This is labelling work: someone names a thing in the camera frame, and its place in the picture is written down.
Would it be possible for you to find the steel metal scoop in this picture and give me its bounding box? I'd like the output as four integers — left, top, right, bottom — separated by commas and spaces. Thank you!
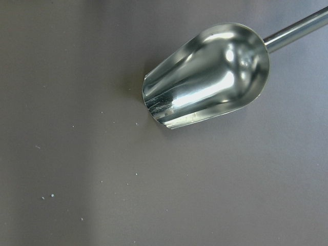
142, 8, 327, 129

